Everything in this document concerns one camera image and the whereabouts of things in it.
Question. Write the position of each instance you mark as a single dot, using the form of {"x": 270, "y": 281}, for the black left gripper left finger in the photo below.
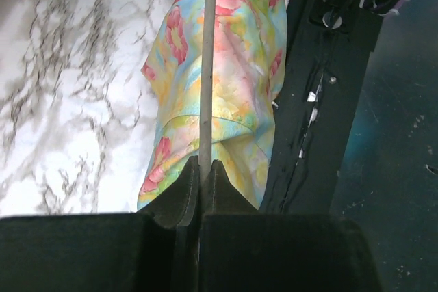
{"x": 149, "y": 250}

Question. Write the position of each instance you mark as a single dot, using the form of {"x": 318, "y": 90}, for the grey hanger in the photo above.
{"x": 206, "y": 90}

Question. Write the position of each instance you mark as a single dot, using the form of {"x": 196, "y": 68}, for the floral cloth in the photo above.
{"x": 250, "y": 41}

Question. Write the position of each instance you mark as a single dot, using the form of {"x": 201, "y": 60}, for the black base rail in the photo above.
{"x": 329, "y": 43}

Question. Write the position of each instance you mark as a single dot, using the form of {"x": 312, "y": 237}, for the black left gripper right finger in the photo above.
{"x": 244, "y": 250}

